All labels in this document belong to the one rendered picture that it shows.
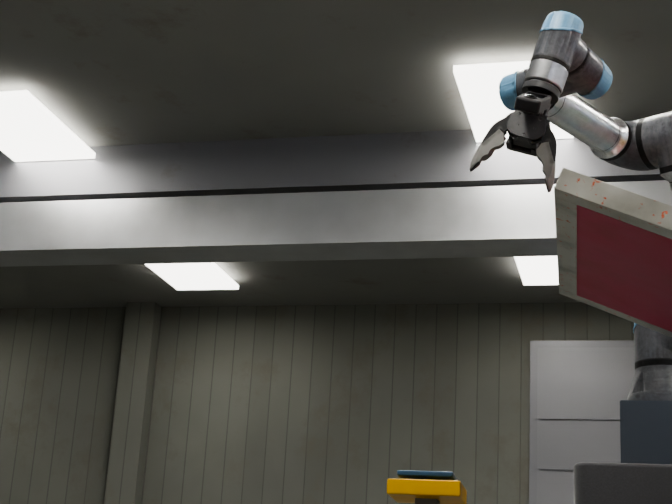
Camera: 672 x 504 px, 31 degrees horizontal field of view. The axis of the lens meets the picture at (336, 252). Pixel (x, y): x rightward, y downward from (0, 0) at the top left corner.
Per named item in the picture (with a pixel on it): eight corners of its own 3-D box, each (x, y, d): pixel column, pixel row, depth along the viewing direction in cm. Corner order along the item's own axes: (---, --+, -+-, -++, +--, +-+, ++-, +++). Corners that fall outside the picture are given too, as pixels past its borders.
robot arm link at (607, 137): (616, 139, 282) (495, 61, 248) (660, 128, 275) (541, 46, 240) (617, 186, 278) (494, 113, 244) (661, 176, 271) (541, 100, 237)
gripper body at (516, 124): (543, 162, 229) (561, 105, 232) (541, 144, 221) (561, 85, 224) (503, 151, 231) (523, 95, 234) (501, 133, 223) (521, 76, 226)
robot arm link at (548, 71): (568, 64, 224) (525, 54, 227) (560, 86, 223) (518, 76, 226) (568, 82, 231) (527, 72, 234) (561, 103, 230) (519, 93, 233)
